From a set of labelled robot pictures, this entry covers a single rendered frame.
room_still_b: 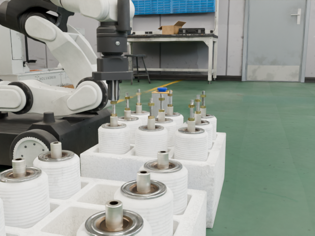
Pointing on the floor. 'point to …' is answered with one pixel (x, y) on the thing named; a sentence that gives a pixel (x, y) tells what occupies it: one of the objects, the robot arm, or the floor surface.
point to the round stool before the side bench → (138, 66)
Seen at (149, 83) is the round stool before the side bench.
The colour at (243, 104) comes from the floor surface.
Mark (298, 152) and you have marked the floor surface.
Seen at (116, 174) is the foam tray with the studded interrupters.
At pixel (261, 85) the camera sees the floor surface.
